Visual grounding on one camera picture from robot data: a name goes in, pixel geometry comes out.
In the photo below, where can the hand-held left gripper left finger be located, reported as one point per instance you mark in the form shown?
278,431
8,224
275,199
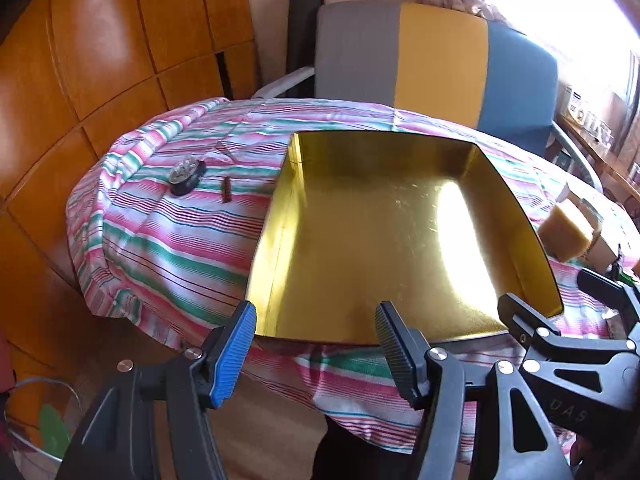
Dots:
232,360

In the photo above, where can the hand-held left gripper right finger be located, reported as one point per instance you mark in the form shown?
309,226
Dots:
400,360

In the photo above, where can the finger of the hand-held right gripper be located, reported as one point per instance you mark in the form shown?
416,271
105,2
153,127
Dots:
520,317
607,292

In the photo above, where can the beige printed carton box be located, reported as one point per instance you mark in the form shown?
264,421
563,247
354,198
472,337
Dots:
602,252

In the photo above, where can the yellow sponge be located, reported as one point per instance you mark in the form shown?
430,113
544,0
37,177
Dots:
567,232

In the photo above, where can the gold-lined square container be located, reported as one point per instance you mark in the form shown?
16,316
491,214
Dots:
375,240

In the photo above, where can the person's right hand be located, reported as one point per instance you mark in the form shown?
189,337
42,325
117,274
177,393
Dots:
584,452

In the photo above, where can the wooden side desk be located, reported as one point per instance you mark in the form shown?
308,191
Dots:
600,160

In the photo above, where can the striped tablecloth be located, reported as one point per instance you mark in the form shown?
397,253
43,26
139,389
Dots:
175,240

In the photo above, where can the row of clear jars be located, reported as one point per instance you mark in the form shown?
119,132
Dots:
600,127

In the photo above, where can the small brown bar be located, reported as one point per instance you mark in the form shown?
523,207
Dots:
226,190

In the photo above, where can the round black puck light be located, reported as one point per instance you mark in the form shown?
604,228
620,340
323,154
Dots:
186,180

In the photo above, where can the white carton on desk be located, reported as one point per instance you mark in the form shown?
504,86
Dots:
574,102

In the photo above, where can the grey yellow blue armchair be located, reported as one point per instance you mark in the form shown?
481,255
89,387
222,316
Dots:
440,60

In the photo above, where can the window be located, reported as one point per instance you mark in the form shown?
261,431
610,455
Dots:
575,0

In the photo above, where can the black rolled mat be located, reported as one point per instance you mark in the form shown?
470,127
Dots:
302,35

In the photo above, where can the orange wooden cabinet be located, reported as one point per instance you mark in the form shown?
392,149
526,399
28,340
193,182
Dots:
100,35

